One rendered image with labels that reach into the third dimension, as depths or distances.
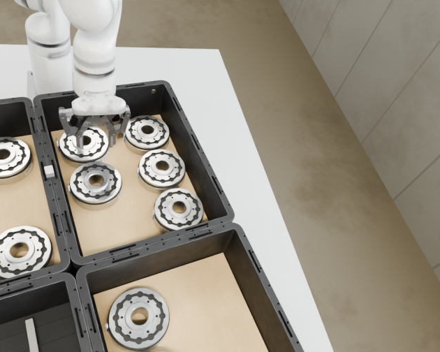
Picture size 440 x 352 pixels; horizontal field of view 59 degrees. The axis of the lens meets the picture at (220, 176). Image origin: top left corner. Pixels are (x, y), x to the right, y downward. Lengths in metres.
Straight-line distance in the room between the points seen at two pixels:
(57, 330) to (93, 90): 0.41
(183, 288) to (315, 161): 1.58
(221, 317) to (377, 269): 1.36
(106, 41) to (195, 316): 0.51
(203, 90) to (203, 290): 0.73
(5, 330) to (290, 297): 0.59
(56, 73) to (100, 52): 0.34
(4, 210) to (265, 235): 0.59
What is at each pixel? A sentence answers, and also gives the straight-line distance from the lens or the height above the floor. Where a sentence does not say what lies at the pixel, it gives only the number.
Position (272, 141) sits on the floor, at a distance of 2.22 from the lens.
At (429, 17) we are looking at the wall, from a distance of 2.18.
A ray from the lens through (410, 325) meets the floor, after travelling 2.01.
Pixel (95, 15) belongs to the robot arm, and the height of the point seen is 1.20.
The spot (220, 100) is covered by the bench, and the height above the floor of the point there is 0.70.
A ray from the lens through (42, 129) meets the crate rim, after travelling 0.84.
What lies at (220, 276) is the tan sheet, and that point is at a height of 0.83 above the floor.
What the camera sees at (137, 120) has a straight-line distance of 0.95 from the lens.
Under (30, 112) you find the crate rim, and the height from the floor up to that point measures 0.93.
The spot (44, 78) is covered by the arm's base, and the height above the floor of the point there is 0.86.
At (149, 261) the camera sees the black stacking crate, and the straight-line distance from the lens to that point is 0.71.
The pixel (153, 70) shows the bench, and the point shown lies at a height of 0.70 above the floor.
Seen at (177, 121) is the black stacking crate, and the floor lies 0.90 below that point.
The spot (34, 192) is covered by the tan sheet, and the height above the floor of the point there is 0.83.
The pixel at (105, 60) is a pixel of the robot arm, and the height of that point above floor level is 1.11.
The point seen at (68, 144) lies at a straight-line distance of 0.90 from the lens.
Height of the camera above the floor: 1.55
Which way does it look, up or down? 52 degrees down
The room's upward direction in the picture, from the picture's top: 20 degrees clockwise
